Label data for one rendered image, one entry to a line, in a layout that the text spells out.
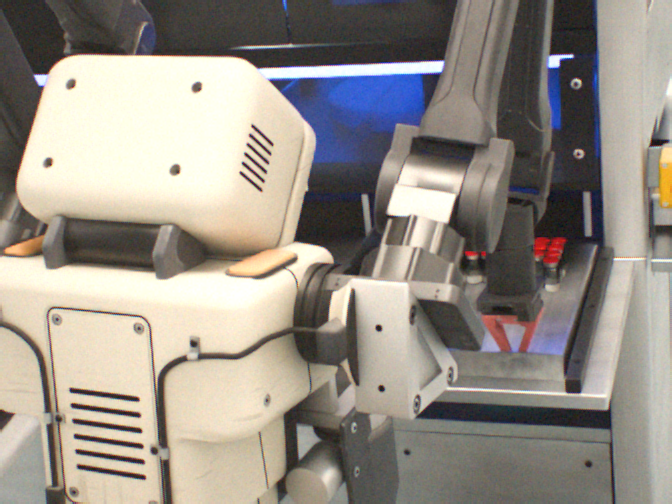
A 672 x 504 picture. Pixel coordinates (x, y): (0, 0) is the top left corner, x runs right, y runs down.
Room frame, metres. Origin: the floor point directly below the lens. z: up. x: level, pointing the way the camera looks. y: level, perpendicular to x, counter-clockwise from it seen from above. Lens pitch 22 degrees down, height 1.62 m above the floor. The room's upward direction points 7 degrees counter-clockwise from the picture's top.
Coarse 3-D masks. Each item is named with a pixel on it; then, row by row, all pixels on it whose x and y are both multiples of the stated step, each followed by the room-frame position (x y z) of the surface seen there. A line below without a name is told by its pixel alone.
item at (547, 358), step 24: (480, 288) 1.65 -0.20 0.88; (576, 288) 1.61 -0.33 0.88; (480, 312) 1.57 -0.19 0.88; (552, 312) 1.55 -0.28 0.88; (576, 312) 1.47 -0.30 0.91; (552, 336) 1.48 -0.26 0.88; (456, 360) 1.40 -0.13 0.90; (480, 360) 1.39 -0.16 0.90; (504, 360) 1.38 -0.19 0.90; (528, 360) 1.37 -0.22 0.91; (552, 360) 1.36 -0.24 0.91
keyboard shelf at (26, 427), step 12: (12, 420) 1.58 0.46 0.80; (24, 420) 1.58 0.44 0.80; (36, 420) 1.58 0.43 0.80; (0, 432) 1.55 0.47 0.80; (12, 432) 1.55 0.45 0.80; (24, 432) 1.54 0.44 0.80; (36, 432) 1.56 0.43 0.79; (0, 444) 1.52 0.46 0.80; (12, 444) 1.51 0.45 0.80; (24, 444) 1.53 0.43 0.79; (0, 456) 1.49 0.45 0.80; (12, 456) 1.50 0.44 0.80; (0, 468) 1.47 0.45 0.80
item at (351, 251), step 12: (372, 228) 1.85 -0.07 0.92; (300, 240) 1.92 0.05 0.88; (312, 240) 1.92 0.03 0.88; (324, 240) 1.91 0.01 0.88; (336, 240) 1.90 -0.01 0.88; (348, 240) 1.90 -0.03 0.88; (360, 240) 1.89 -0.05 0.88; (372, 240) 1.84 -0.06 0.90; (336, 252) 1.85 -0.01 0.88; (348, 252) 1.85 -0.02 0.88; (360, 252) 1.77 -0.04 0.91
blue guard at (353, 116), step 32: (384, 64) 1.80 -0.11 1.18; (416, 64) 1.79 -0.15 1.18; (576, 64) 1.72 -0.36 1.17; (288, 96) 1.85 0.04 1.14; (320, 96) 1.84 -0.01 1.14; (352, 96) 1.82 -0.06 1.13; (384, 96) 1.81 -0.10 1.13; (416, 96) 1.79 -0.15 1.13; (576, 96) 1.72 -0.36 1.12; (320, 128) 1.84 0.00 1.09; (352, 128) 1.82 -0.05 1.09; (384, 128) 1.81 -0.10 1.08; (576, 128) 1.72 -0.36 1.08; (320, 160) 1.84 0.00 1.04; (352, 160) 1.82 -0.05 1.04; (384, 160) 1.81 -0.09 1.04; (576, 160) 1.72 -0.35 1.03
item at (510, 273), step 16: (496, 256) 1.38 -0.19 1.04; (512, 256) 1.38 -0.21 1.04; (528, 256) 1.38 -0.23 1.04; (496, 272) 1.38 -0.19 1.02; (512, 272) 1.37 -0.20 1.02; (528, 272) 1.38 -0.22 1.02; (496, 288) 1.38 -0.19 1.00; (512, 288) 1.37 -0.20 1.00; (528, 288) 1.38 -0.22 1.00; (480, 304) 1.36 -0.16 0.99; (496, 304) 1.35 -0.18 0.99; (512, 304) 1.35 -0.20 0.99; (528, 304) 1.34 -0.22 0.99
